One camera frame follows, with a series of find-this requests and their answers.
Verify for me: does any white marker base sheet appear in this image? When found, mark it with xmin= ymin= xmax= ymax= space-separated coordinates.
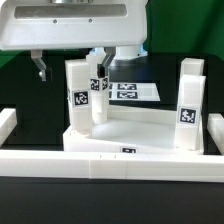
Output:
xmin=109 ymin=82 xmax=160 ymax=102

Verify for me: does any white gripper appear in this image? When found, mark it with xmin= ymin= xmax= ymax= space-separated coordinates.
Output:
xmin=0 ymin=0 xmax=148 ymax=82

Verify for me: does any white desk top tray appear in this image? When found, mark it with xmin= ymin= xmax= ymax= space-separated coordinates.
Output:
xmin=63 ymin=105 xmax=204 ymax=155

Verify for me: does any white U-shaped obstacle frame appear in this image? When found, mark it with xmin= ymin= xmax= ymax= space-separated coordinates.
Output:
xmin=0 ymin=108 xmax=224 ymax=182

